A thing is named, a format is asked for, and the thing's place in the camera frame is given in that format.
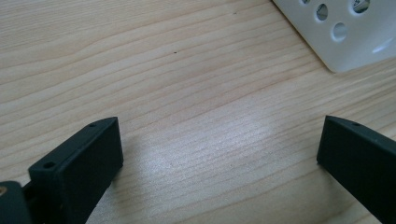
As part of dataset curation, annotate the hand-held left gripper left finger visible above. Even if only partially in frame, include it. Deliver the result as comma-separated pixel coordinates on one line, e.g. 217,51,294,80
27,116,124,224

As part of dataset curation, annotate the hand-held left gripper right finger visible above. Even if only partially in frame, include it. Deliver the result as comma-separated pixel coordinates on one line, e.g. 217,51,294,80
316,115,396,224

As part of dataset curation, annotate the white perforated plastic basket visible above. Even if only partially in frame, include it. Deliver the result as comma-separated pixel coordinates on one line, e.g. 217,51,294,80
272,0,396,74

